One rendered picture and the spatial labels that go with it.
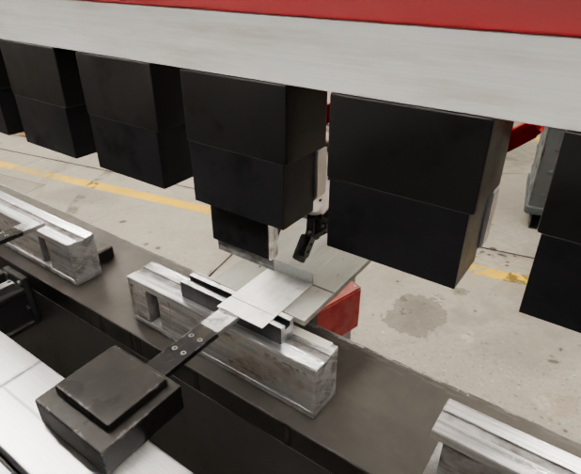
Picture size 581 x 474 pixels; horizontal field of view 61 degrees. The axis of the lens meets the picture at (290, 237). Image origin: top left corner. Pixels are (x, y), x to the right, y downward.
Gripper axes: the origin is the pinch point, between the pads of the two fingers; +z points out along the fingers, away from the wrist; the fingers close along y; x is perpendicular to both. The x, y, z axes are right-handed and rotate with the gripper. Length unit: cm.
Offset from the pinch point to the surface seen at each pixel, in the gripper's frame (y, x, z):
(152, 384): 2.7, -20.6, 21.2
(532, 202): 4, 247, -90
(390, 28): 19.8, -31.2, -17.4
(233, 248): -2.8, -8.4, 3.7
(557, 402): 46, 153, 11
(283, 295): 2.5, 0.9, 7.5
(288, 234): -8.1, 13.4, -2.7
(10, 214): -65, -2, 14
